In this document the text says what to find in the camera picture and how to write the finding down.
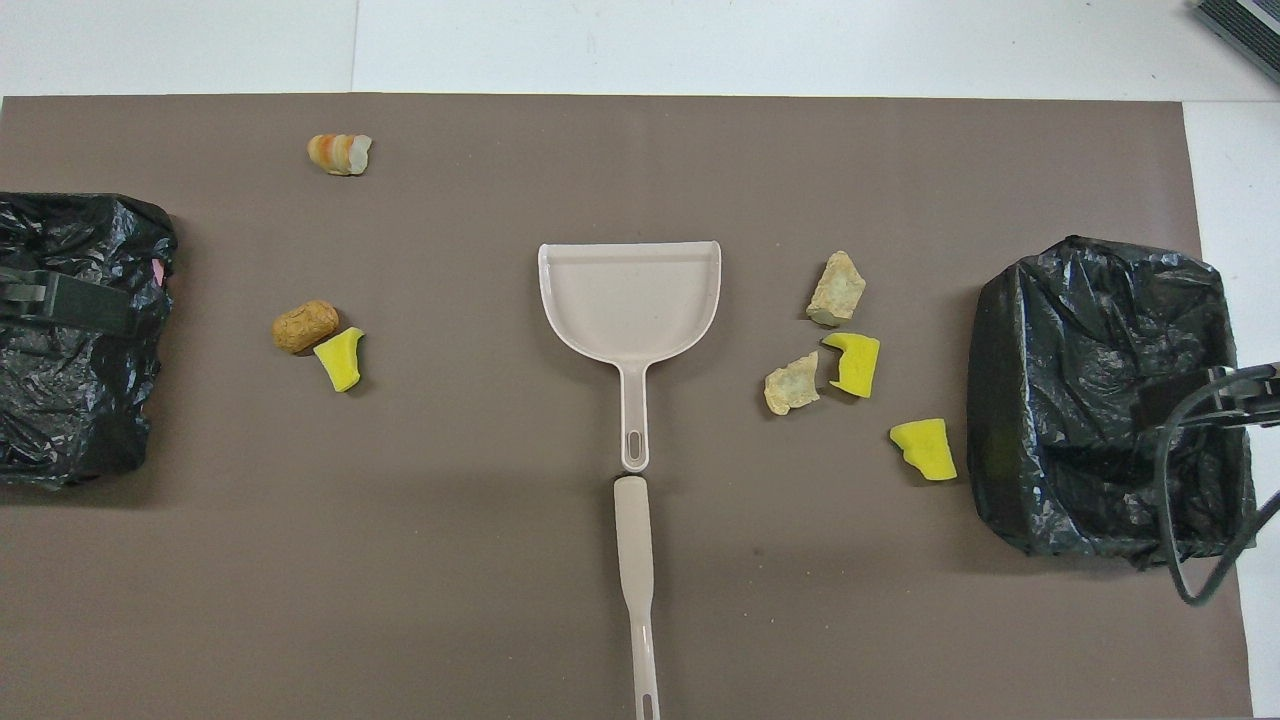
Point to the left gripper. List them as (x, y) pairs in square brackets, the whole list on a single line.
[(80, 300)]

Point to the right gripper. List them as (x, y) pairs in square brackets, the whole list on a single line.
[(1180, 400)]

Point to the brown bread roll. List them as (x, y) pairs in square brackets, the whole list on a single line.
[(304, 327)]

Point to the yellow sponge piece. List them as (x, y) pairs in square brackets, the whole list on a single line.
[(855, 365), (340, 362), (925, 450)]

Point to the orange striped bread piece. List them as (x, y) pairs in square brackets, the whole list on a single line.
[(338, 154)]

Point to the beige bread chunk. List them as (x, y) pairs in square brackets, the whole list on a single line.
[(791, 385), (836, 290)]

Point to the beige plastic dustpan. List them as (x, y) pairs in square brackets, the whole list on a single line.
[(630, 300)]

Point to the beige brush with black bristles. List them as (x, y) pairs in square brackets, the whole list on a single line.
[(634, 540)]

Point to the black bag lined bin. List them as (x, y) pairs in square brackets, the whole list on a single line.
[(80, 420), (1080, 400)]

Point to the grey ribbed device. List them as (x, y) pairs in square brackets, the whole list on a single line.
[(1245, 30)]

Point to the brown table mat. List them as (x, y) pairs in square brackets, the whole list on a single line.
[(500, 600)]

